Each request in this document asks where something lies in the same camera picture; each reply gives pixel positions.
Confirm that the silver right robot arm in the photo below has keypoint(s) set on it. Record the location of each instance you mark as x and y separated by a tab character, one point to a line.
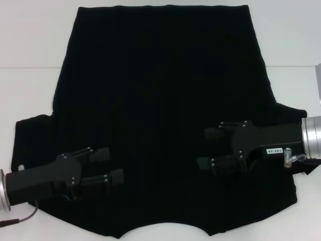
312	138

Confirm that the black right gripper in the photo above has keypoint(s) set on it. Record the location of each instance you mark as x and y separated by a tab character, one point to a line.
276	138

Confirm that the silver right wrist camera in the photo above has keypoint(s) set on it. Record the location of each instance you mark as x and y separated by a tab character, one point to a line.
318	82

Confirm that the black shirt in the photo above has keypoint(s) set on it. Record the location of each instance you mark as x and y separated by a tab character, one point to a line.
160	100

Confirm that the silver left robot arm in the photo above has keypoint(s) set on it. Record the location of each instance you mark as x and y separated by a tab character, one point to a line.
3	195

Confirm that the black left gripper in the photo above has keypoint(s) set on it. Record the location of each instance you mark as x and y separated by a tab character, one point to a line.
37	180

